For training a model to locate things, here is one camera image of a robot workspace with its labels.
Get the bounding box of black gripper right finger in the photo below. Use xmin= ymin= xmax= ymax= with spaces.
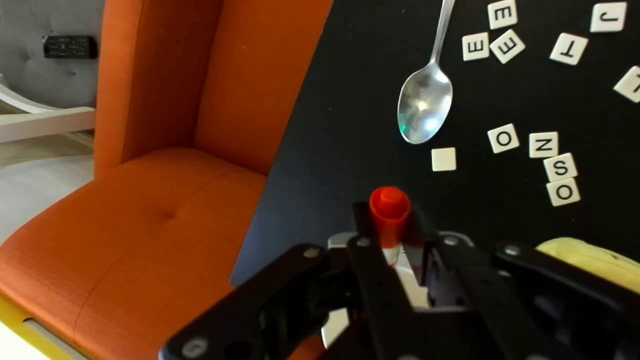
xmin=402 ymin=209 xmax=640 ymax=360

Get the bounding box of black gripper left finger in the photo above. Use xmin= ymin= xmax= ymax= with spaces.
xmin=158 ymin=199 xmax=418 ymax=360

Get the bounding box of white letter tile O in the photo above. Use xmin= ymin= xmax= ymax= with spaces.
xmin=545 ymin=175 xmax=583 ymax=208
xmin=487 ymin=121 xmax=523 ymax=155

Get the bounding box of orange upholstered chair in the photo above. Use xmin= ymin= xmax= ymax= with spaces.
xmin=0 ymin=0 xmax=337 ymax=360

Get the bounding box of white letter tile S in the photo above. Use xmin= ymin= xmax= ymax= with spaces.
xmin=542 ymin=152 xmax=581 ymax=181

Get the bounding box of blank white tile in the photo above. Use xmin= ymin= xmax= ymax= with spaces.
xmin=431 ymin=146 xmax=460 ymax=173

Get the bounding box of white letter tile N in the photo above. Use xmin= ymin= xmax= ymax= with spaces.
xmin=528 ymin=129 xmax=561 ymax=160

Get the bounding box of silver metal spoon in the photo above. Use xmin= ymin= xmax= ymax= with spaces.
xmin=396 ymin=0 xmax=458 ymax=148

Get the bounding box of white letter tile E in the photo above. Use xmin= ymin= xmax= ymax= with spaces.
xmin=487 ymin=0 xmax=520 ymax=32
xmin=460 ymin=29 xmax=493 ymax=63
xmin=490 ymin=27 xmax=528 ymax=66

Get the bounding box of white letter tile T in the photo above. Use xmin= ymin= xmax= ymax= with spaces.
xmin=548 ymin=29 xmax=591 ymax=68

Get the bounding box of white baseboard trim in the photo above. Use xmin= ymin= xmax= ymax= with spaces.
xmin=0 ymin=71 xmax=98 ymax=146

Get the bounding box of white letter tile J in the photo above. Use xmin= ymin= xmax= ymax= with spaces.
xmin=589 ymin=0 xmax=631 ymax=33

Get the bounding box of black wall plate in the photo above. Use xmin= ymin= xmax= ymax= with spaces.
xmin=43 ymin=33 xmax=101 ymax=59

